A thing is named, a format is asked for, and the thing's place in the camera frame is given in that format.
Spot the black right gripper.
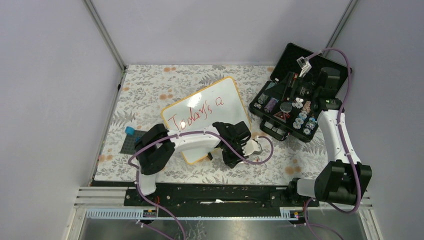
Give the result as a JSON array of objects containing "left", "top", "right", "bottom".
[{"left": 263, "top": 72, "right": 320, "bottom": 103}]

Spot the yellow framed whiteboard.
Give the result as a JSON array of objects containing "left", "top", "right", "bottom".
[{"left": 160, "top": 76, "right": 252, "bottom": 166}]

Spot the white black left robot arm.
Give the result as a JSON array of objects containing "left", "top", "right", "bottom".
[{"left": 130, "top": 121, "right": 262, "bottom": 206}]

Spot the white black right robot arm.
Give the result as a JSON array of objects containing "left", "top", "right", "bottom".
[{"left": 259, "top": 67, "right": 372, "bottom": 207}]

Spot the black poker chip case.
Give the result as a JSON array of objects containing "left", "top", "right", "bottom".
[{"left": 249, "top": 43, "right": 353, "bottom": 143}]

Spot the loose blue lego brick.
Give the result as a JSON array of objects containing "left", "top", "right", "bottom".
[{"left": 124, "top": 126, "right": 136, "bottom": 136}]

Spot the grey blue lego plate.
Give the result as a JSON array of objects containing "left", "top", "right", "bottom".
[{"left": 119, "top": 130, "right": 146, "bottom": 155}]

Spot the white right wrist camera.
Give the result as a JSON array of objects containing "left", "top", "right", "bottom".
[{"left": 296, "top": 56, "right": 312, "bottom": 78}]

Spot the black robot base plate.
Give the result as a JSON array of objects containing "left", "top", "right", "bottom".
[{"left": 75, "top": 182, "right": 308, "bottom": 217}]

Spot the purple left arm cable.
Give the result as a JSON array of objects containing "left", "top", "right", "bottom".
[{"left": 127, "top": 130, "right": 275, "bottom": 240}]

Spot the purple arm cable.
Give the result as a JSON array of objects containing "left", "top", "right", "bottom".
[
  {"left": 127, "top": 130, "right": 275, "bottom": 240},
  {"left": 303, "top": 47, "right": 362, "bottom": 215}
]

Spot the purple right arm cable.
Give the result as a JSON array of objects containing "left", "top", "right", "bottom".
[{"left": 303, "top": 47, "right": 362, "bottom": 215}]

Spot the grey slotted cable duct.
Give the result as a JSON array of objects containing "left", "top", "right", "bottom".
[{"left": 85, "top": 206, "right": 304, "bottom": 221}]

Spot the aluminium frame rail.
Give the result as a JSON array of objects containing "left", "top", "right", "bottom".
[{"left": 82, "top": 0, "right": 127, "bottom": 72}]

